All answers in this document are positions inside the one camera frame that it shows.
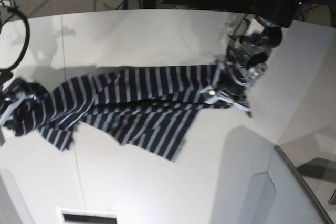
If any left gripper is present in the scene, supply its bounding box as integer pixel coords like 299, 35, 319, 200
217, 74, 248, 103

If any navy white striped t-shirt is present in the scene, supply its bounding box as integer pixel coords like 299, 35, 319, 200
5, 65, 216, 161

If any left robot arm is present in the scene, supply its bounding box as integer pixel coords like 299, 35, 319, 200
212, 0, 302, 108

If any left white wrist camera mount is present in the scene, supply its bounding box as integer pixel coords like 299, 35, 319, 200
200, 60, 254, 118

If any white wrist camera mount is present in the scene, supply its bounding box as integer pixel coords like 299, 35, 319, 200
1, 91, 39, 131
200, 60, 254, 118

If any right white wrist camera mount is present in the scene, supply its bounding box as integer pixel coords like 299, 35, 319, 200
1, 91, 39, 131

